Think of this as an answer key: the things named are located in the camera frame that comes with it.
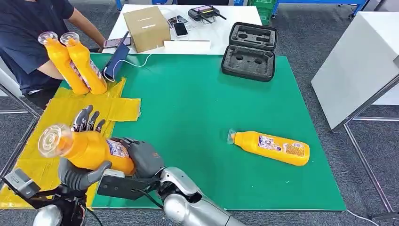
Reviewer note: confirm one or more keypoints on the pink smartphone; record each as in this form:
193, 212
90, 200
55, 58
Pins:
112, 42

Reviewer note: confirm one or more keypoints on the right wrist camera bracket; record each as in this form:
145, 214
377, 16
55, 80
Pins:
124, 187

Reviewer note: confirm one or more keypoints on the blue metal rack frame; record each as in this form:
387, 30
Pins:
318, 2

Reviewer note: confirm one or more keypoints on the orange drink bottle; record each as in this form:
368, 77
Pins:
64, 65
274, 148
90, 149
85, 67

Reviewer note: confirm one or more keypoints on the black foam-lined case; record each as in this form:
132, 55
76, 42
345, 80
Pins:
249, 56

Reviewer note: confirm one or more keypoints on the flat white box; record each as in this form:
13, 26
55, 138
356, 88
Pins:
187, 46

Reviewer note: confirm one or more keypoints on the dark blue pouch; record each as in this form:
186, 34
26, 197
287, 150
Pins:
116, 62

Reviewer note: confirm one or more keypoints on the black remote controller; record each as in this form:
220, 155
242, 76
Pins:
204, 13

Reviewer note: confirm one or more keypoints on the black smartphone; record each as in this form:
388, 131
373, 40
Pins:
180, 29

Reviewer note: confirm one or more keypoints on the small dark phone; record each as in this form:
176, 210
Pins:
177, 19

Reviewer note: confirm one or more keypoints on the white desk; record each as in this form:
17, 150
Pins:
215, 31

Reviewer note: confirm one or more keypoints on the green table mat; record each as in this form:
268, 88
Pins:
193, 109

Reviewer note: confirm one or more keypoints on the metal table frame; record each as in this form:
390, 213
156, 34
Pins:
18, 106

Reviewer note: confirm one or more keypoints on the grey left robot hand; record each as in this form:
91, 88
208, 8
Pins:
76, 177

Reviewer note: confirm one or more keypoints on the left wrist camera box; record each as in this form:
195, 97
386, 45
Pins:
20, 184

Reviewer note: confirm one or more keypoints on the white side table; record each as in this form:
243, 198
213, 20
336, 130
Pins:
352, 62

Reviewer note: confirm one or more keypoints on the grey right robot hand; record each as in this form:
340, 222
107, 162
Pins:
146, 159

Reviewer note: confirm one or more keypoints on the brown cardboard box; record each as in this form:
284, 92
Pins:
146, 29

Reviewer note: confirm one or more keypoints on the green plastic crate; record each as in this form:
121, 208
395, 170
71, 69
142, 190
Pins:
265, 9

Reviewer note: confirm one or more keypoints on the yellow plastic sheet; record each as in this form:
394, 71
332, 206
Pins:
31, 149

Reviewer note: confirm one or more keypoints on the person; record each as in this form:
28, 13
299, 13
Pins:
18, 37

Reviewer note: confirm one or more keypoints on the metal side table leg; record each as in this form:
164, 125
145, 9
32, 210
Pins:
367, 168

